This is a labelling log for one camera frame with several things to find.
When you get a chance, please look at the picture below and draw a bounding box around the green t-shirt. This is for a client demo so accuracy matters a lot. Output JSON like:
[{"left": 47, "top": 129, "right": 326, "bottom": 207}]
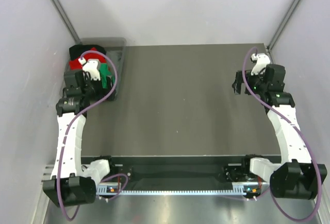
[{"left": 99, "top": 63, "right": 112, "bottom": 89}]

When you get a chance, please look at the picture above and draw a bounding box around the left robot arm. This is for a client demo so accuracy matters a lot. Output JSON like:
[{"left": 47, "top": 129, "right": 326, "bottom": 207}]
[{"left": 42, "top": 69, "right": 117, "bottom": 207}]

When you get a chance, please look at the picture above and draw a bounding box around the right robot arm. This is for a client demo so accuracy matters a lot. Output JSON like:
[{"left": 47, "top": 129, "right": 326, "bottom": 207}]
[{"left": 232, "top": 64, "right": 318, "bottom": 200}]

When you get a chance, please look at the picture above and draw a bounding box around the red t-shirt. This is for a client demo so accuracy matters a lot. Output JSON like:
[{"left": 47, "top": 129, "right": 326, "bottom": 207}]
[{"left": 69, "top": 54, "right": 106, "bottom": 70}]

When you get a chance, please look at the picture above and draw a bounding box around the black t-shirt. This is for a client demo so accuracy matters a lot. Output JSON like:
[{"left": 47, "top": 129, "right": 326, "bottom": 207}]
[{"left": 69, "top": 44, "right": 106, "bottom": 61}]

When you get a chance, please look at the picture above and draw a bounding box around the grey plastic bin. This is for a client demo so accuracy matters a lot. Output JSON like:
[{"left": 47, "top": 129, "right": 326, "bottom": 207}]
[{"left": 59, "top": 37, "right": 127, "bottom": 101}]

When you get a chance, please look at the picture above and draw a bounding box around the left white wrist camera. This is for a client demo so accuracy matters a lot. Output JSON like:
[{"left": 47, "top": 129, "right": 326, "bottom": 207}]
[{"left": 78, "top": 58, "right": 101, "bottom": 81}]

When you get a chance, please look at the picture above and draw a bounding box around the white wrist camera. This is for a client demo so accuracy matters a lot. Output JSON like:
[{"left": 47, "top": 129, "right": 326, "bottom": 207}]
[
  {"left": 78, "top": 58, "right": 101, "bottom": 81},
  {"left": 251, "top": 53, "right": 271, "bottom": 75}
]

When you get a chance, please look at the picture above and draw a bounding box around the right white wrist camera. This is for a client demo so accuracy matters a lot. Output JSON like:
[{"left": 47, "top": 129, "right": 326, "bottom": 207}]
[{"left": 251, "top": 53, "right": 271, "bottom": 75}]

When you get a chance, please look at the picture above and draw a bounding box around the left aluminium frame post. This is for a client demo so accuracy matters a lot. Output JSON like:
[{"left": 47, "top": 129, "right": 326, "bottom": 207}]
[{"left": 51, "top": 0, "right": 81, "bottom": 44}]

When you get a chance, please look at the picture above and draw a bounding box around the aluminium frame post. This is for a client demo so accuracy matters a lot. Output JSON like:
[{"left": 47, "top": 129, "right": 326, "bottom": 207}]
[
  {"left": 266, "top": 0, "right": 302, "bottom": 52},
  {"left": 51, "top": 0, "right": 81, "bottom": 44}
]

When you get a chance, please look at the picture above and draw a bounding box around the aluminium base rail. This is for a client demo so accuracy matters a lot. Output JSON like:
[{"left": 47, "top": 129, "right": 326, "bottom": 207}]
[{"left": 41, "top": 165, "right": 54, "bottom": 183}]

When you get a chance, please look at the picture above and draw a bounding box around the slotted grey cable duct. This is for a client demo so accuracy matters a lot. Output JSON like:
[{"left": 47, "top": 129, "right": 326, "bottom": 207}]
[{"left": 96, "top": 182, "right": 261, "bottom": 197}]

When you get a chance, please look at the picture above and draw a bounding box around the right aluminium frame post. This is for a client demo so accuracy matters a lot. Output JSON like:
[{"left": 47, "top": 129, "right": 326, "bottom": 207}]
[{"left": 266, "top": 0, "right": 302, "bottom": 52}]

